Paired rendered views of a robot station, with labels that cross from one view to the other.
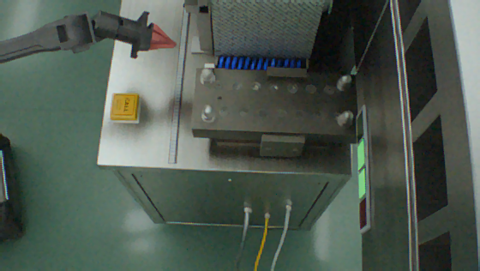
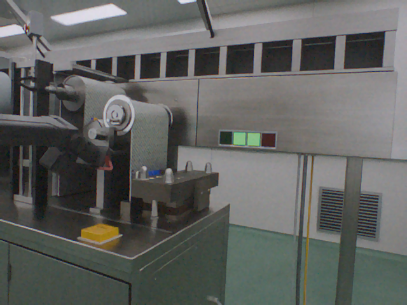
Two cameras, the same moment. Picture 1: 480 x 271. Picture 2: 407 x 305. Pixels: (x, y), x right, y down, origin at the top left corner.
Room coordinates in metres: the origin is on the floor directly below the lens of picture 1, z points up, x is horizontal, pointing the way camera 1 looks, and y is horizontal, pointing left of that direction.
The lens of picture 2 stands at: (-0.02, 0.88, 1.19)
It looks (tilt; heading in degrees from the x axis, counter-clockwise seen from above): 3 degrees down; 294
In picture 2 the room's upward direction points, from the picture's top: 3 degrees clockwise
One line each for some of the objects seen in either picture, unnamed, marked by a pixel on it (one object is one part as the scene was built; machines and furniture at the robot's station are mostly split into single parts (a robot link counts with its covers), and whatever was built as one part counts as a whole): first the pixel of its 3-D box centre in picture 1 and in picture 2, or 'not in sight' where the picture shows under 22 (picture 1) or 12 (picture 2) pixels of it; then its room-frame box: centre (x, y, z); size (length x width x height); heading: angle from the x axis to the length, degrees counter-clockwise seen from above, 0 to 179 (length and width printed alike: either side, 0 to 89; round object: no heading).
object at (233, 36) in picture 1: (263, 39); (150, 153); (0.63, -0.05, 1.11); 0.23 x 0.01 x 0.18; 89
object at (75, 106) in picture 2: not in sight; (96, 98); (0.94, -0.07, 1.33); 0.25 x 0.14 x 0.14; 89
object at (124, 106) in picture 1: (124, 106); (100, 232); (0.53, 0.31, 0.91); 0.07 x 0.07 x 0.02; 89
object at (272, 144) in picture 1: (281, 147); (203, 194); (0.41, -0.10, 0.96); 0.10 x 0.03 x 0.11; 89
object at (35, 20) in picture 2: not in sight; (33, 24); (1.24, 0.03, 1.66); 0.07 x 0.07 x 0.10; 68
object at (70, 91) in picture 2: not in sight; (67, 92); (0.94, 0.09, 1.33); 0.06 x 0.06 x 0.06; 89
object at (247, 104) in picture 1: (277, 105); (180, 182); (0.51, -0.09, 1.00); 0.40 x 0.16 x 0.06; 89
